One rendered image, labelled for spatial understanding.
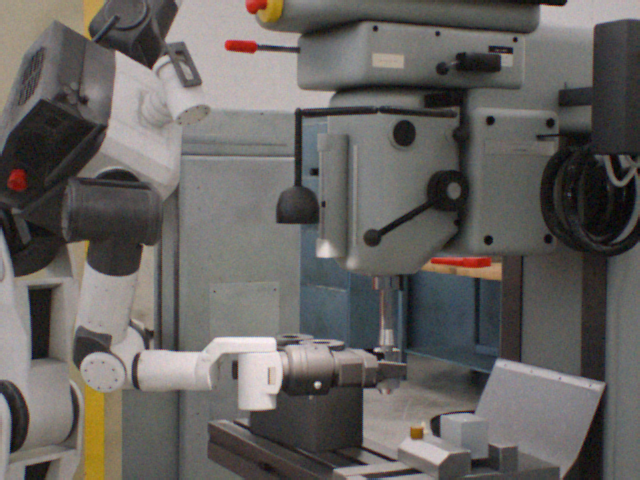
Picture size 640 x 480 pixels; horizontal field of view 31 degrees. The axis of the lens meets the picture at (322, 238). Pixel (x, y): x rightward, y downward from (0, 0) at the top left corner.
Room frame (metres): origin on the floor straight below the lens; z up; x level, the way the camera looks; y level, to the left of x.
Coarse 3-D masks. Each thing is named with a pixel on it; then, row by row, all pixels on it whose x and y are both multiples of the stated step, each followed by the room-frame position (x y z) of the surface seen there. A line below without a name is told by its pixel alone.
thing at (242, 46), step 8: (232, 40) 1.97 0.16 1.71; (240, 40) 1.97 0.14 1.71; (248, 40) 1.98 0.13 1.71; (232, 48) 1.96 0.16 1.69; (240, 48) 1.97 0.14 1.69; (248, 48) 1.98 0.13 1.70; (256, 48) 1.98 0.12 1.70; (264, 48) 2.00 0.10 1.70; (272, 48) 2.00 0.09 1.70; (280, 48) 2.01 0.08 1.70; (288, 48) 2.02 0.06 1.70; (296, 48) 2.03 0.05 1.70
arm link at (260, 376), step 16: (272, 352) 1.93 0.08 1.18; (288, 352) 1.94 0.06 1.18; (304, 352) 1.94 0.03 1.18; (240, 368) 1.93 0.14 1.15; (256, 368) 1.91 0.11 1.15; (272, 368) 1.92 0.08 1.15; (288, 368) 1.93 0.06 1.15; (304, 368) 1.92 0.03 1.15; (240, 384) 1.93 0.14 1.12; (256, 384) 1.91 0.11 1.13; (272, 384) 1.92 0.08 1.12; (288, 384) 1.93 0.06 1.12; (304, 384) 1.92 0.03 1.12; (240, 400) 1.92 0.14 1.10; (256, 400) 1.91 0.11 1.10; (272, 400) 1.92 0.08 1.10
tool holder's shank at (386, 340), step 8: (384, 296) 2.00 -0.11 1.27; (392, 296) 2.00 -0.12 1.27; (384, 304) 2.00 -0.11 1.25; (392, 304) 2.00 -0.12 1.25; (384, 312) 2.00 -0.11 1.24; (392, 312) 2.00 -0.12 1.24; (384, 320) 2.00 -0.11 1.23; (392, 320) 2.00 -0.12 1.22; (384, 328) 2.00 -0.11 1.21; (392, 328) 2.00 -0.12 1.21; (384, 336) 1.99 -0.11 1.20; (392, 336) 2.00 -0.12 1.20; (384, 344) 1.99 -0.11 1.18; (392, 344) 1.99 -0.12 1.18
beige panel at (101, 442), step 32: (0, 0) 3.39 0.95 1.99; (32, 0) 3.43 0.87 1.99; (64, 0) 3.48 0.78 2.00; (96, 0) 3.52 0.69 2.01; (0, 32) 3.39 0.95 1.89; (32, 32) 3.43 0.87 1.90; (0, 64) 3.39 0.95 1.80; (0, 96) 3.39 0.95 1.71; (96, 416) 3.52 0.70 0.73; (96, 448) 3.52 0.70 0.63
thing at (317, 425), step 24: (288, 336) 2.32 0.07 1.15; (288, 408) 2.21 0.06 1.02; (312, 408) 2.15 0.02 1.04; (336, 408) 2.17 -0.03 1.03; (360, 408) 2.21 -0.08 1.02; (264, 432) 2.27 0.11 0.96; (288, 432) 2.21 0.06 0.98; (312, 432) 2.15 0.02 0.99; (336, 432) 2.18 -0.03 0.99; (360, 432) 2.21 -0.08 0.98
